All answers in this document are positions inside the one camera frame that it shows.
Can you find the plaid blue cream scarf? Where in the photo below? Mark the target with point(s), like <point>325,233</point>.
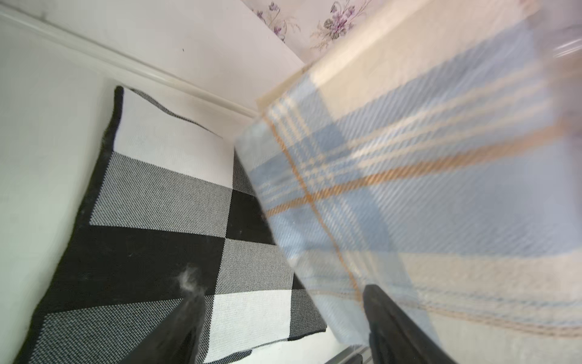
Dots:
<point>436,152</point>

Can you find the wooden clothes rack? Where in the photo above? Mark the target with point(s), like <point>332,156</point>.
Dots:
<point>115,59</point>

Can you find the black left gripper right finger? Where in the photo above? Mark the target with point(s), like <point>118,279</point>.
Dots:
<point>394,338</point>

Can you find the black white checkered scarf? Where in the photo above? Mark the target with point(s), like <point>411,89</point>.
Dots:
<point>168,206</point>

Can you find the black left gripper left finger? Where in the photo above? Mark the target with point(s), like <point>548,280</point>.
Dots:
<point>176,339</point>

